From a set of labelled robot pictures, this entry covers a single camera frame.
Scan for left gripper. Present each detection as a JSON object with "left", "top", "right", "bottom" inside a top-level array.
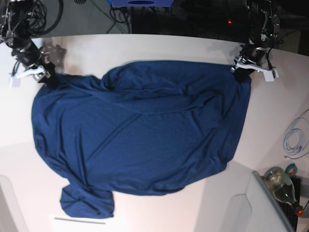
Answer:
[{"left": 233, "top": 43, "right": 268, "bottom": 83}]

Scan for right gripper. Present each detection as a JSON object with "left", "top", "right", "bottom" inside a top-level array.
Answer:
[{"left": 12, "top": 43, "right": 59, "bottom": 89}]

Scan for dark blue t-shirt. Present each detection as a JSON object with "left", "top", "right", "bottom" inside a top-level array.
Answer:
[{"left": 31, "top": 61, "right": 251, "bottom": 219}]

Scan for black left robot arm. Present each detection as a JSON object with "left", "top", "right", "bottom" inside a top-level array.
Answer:
[{"left": 231, "top": 0, "right": 280, "bottom": 82}]

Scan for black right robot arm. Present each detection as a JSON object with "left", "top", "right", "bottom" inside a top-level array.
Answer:
[{"left": 0, "top": 0, "right": 64, "bottom": 88}]

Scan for blue box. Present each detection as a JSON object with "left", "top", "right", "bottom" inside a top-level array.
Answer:
[{"left": 108, "top": 0, "right": 174, "bottom": 7}]

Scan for green tape roll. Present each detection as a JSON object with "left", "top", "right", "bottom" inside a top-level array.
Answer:
[{"left": 285, "top": 163, "right": 297, "bottom": 177}]

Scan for clear plastic bottle red cap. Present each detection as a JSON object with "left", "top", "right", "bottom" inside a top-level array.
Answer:
[{"left": 264, "top": 167, "right": 305, "bottom": 217}]

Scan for coiled light grey cable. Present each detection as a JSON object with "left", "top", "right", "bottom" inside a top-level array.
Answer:
[{"left": 282, "top": 115, "right": 309, "bottom": 160}]

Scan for black cables on floor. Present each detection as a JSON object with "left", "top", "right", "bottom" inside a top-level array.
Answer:
[{"left": 106, "top": 4, "right": 132, "bottom": 34}]

